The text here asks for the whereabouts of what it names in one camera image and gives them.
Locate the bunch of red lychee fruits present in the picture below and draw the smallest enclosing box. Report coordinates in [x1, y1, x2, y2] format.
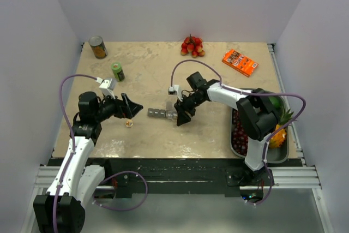
[180, 34, 206, 58]

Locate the tin can with dark label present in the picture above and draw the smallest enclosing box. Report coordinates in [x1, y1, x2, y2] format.
[88, 35, 108, 59]

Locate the grey fruit tray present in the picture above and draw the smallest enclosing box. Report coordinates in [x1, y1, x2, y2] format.
[231, 97, 289, 164]

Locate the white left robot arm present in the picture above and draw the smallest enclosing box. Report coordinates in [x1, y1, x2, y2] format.
[33, 91, 143, 232]

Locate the green avocado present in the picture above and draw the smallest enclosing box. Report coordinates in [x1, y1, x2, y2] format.
[269, 96, 282, 109]

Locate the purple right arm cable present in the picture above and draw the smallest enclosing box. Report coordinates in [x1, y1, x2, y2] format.
[170, 59, 306, 206]

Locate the orange cardboard box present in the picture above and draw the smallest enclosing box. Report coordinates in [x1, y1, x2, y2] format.
[222, 49, 259, 77]

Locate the pineapple toy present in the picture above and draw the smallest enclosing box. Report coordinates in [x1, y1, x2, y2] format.
[269, 109, 294, 148]

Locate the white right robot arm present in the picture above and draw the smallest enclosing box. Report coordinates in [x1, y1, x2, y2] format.
[168, 72, 281, 186]

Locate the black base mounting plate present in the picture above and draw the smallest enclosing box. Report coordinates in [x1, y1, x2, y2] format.
[87, 158, 274, 198]

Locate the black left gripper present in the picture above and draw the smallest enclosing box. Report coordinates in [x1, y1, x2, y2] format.
[94, 91, 142, 122]

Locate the green cylindrical container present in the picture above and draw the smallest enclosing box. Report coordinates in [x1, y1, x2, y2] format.
[111, 62, 125, 82]

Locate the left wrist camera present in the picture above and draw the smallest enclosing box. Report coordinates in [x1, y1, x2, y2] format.
[96, 77, 117, 99]

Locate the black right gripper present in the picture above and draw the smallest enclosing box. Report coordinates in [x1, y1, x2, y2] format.
[174, 93, 206, 126]

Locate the pill bottle cap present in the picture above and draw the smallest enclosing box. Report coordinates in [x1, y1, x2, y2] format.
[125, 120, 134, 128]

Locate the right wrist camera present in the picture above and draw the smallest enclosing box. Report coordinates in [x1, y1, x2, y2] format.
[167, 85, 183, 101]

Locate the dark red grape bunch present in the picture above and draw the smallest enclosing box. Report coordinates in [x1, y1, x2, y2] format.
[232, 110, 248, 156]

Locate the grey weekly pill organizer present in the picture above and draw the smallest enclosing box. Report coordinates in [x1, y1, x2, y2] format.
[147, 101, 175, 119]

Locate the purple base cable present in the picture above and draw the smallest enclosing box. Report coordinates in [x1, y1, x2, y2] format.
[92, 171, 149, 212]

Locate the aluminium frame rail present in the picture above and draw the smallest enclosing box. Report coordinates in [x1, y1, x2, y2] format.
[268, 43, 324, 190]

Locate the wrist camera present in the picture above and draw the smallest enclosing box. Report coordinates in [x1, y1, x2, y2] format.
[167, 85, 183, 101]
[96, 77, 117, 99]

